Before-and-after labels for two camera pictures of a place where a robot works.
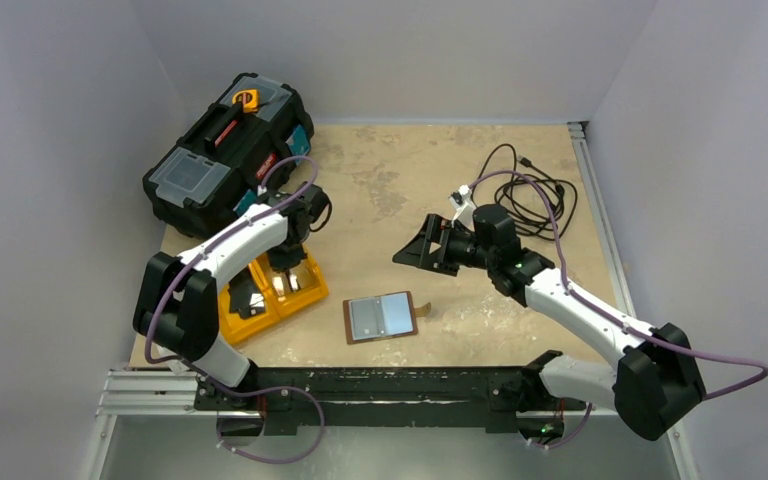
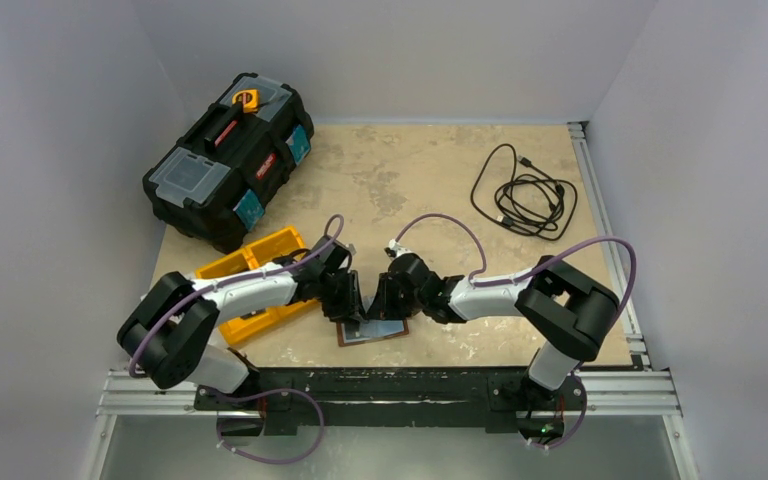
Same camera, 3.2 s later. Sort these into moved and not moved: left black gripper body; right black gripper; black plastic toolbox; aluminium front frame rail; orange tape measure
Moved: left black gripper body; right black gripper
Not moved: black plastic toolbox; aluminium front frame rail; orange tape measure
